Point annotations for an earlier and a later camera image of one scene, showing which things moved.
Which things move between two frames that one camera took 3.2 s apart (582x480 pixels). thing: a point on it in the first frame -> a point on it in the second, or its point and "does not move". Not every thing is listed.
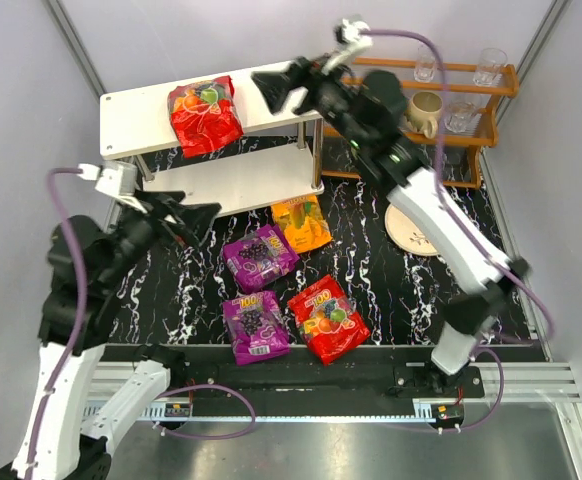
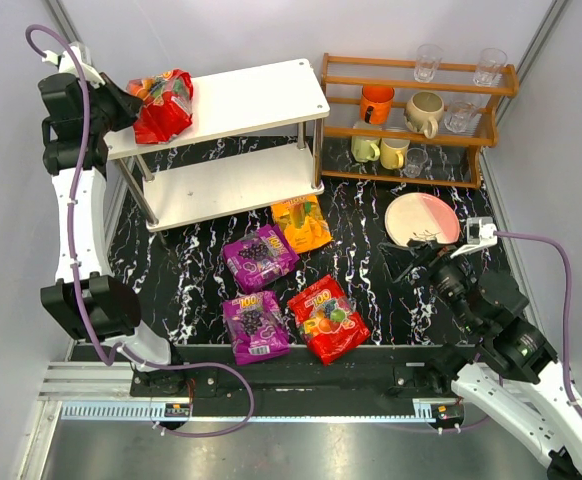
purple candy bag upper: [259, 258] does not move
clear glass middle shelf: [460, 116] does not move
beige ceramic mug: [423, 112] does not move
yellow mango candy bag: [303, 222] does not move
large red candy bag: [204, 114] -> [166, 110]
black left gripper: [160, 220] -> [122, 101]
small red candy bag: [329, 324] does not move
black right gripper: [304, 85] -> [426, 257]
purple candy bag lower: [258, 328] does not move
